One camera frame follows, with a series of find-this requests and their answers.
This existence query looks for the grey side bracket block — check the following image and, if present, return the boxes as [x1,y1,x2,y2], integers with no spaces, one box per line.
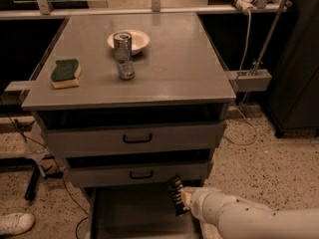
[226,70,272,93]

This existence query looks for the middle grey drawer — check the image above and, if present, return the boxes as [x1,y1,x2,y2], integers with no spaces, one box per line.
[67,161,212,187]

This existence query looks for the metal diagonal rod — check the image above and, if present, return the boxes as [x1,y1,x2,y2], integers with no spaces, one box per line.
[248,0,287,76]

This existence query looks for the black floor cable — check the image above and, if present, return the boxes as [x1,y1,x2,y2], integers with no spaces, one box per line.
[0,97,91,239]

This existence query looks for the green yellow sponge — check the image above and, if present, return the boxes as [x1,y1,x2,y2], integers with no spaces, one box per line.
[51,59,81,89]

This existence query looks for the silver drink can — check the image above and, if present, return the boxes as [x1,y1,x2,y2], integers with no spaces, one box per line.
[113,31,135,80]

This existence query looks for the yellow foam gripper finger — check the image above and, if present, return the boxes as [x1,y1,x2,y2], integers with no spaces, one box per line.
[180,187,196,210]

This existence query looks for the white sneaker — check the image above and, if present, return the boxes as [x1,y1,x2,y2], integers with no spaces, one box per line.
[0,213,35,235]

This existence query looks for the grey drawer cabinet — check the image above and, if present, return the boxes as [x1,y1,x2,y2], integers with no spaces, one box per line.
[23,13,235,239]

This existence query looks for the black bar on floor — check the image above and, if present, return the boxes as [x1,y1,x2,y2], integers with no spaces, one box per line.
[24,166,40,201]

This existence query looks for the bottom open grey drawer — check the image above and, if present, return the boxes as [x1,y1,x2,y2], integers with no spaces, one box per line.
[87,183,203,239]

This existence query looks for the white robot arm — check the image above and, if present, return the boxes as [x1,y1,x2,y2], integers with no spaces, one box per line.
[178,187,319,239]

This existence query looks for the top grey drawer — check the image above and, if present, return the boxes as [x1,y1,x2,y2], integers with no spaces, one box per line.
[43,121,225,157]

